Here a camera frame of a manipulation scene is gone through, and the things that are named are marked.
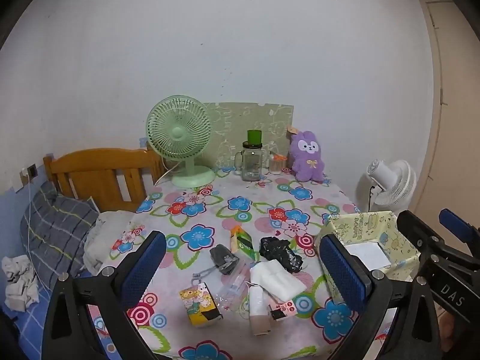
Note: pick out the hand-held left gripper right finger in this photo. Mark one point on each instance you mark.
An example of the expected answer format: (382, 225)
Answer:
(343, 273)

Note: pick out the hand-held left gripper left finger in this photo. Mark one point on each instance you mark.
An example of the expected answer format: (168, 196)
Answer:
(144, 266)

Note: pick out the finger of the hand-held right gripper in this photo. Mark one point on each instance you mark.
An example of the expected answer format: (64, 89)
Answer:
(416, 232)
(455, 227)

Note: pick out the yellow cartoon fabric storage box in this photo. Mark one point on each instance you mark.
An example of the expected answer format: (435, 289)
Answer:
(375, 225)

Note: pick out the pink wet wipes packet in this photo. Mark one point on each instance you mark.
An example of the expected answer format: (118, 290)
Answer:
(287, 305)

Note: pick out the white quilted soft pack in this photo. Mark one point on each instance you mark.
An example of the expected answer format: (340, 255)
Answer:
(277, 281)

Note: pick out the white paper sheet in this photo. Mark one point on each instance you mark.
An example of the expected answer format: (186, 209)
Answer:
(365, 255)

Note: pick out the pale grey blanket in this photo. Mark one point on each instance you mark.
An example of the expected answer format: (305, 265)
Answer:
(108, 232)

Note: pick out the white standing fan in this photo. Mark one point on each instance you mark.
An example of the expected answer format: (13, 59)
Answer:
(397, 183)

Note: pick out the yellow cartoon tissue packet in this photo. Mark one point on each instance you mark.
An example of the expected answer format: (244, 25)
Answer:
(197, 300)

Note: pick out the black plastic bag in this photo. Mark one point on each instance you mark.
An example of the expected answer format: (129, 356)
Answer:
(279, 253)

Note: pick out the grey knitted pouch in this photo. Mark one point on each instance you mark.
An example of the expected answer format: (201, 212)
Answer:
(221, 257)

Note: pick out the white plastic bottle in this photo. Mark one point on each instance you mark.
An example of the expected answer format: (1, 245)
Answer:
(257, 300)

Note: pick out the floral tablecloth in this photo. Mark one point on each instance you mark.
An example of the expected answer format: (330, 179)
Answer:
(210, 202)

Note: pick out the clear zip bag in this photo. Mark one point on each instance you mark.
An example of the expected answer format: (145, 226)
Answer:
(234, 285)

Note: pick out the grey plaid pillow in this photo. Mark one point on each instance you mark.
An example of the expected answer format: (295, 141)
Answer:
(56, 225)

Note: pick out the green tissue packet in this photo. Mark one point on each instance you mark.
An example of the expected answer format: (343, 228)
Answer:
(245, 243)

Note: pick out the beige door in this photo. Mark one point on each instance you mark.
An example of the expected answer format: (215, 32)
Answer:
(457, 120)

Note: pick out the wooden bed headboard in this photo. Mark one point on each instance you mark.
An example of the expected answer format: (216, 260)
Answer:
(93, 165)

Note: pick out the purple plush toy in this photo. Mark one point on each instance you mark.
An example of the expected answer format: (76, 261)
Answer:
(307, 165)

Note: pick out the blue checkered bed sheet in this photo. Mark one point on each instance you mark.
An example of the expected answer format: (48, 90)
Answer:
(33, 326)

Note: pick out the cotton swab jar orange lid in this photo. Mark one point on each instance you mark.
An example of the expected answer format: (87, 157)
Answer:
(277, 165)

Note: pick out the white crumpled cloth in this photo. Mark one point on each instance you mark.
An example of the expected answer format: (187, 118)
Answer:
(18, 285)

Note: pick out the green desk fan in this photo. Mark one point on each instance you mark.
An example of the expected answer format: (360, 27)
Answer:
(178, 133)

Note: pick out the glass mug jar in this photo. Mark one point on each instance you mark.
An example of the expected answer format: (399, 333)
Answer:
(250, 165)

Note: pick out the green plastic cup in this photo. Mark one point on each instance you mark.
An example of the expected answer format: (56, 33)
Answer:
(254, 137)

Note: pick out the green patterned cardboard panel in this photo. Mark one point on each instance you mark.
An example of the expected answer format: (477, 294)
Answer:
(240, 120)

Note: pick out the wall socket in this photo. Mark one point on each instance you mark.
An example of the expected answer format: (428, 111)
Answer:
(32, 170)

